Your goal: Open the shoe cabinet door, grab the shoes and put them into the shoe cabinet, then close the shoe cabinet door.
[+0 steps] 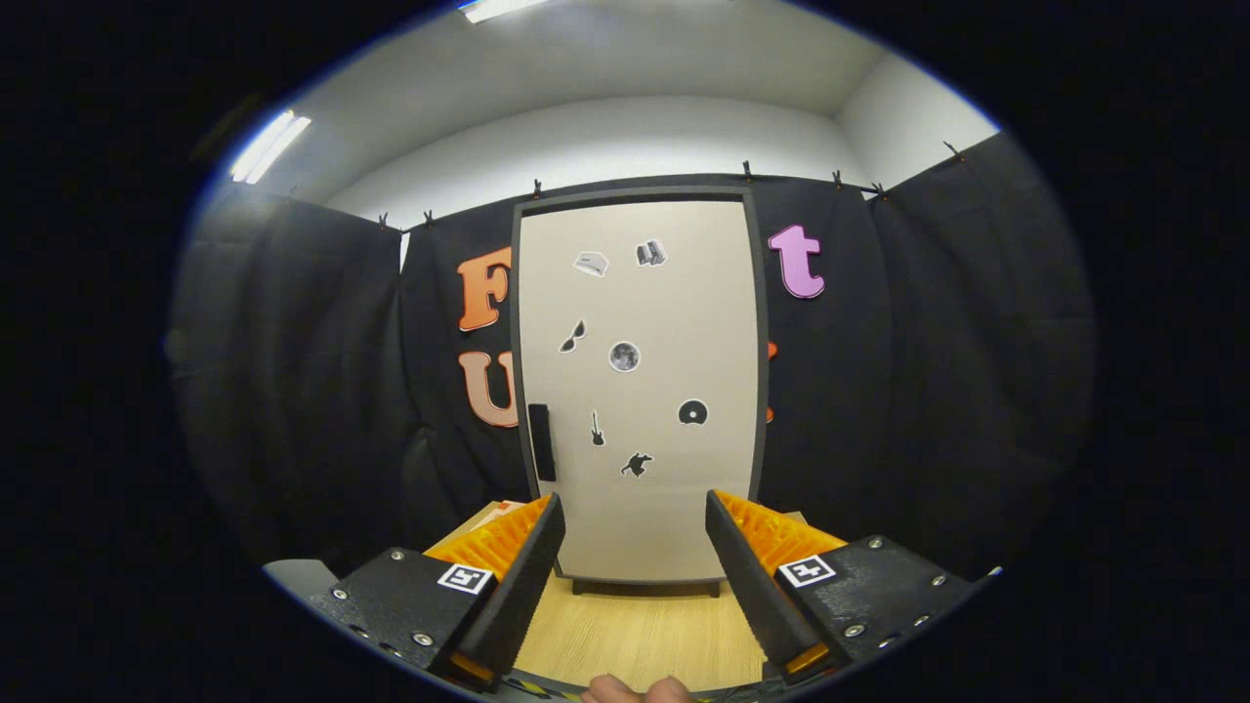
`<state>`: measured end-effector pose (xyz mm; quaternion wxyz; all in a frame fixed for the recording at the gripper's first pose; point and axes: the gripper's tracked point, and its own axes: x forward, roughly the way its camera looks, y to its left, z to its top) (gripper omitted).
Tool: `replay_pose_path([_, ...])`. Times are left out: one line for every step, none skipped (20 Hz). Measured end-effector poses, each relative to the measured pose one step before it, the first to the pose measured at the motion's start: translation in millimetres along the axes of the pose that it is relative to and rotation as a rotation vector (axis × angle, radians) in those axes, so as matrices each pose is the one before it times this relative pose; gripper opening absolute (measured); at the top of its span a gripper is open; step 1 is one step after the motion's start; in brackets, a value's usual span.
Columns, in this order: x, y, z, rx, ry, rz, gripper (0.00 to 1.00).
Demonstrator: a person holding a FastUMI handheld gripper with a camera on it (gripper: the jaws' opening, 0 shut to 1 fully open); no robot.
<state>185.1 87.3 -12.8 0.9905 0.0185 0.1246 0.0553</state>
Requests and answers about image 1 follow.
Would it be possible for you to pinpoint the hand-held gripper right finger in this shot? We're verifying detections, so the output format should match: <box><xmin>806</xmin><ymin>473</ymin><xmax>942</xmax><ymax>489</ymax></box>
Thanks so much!
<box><xmin>705</xmin><ymin>488</ymin><xmax>979</xmax><ymax>687</ymax></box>

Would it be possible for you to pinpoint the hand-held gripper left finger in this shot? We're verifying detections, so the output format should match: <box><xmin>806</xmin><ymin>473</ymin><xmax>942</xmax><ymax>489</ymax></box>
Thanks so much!
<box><xmin>308</xmin><ymin>491</ymin><xmax>567</xmax><ymax>694</ymax></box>

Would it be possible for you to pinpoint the black door handle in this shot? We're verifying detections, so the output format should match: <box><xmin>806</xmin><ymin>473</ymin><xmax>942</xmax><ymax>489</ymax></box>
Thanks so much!
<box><xmin>528</xmin><ymin>403</ymin><xmax>558</xmax><ymax>482</ymax></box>

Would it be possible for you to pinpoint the dark grey shoe cabinet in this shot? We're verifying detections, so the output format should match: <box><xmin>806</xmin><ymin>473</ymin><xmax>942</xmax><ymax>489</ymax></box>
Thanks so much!
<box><xmin>510</xmin><ymin>186</ymin><xmax>771</xmax><ymax>599</ymax></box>

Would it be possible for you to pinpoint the black backdrop cloth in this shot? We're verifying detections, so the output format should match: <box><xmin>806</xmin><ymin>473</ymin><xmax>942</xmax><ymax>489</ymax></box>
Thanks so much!
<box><xmin>166</xmin><ymin>132</ymin><xmax>1100</xmax><ymax>577</ymax></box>

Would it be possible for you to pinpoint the row of black cloth clips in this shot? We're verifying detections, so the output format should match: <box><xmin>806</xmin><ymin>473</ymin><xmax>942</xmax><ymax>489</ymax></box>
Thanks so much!
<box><xmin>285</xmin><ymin>140</ymin><xmax>963</xmax><ymax>231</ymax></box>

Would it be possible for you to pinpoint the narrow ceiling light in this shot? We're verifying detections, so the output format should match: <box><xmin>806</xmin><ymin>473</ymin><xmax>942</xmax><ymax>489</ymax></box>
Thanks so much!
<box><xmin>229</xmin><ymin>109</ymin><xmax>313</xmax><ymax>186</ymax></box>

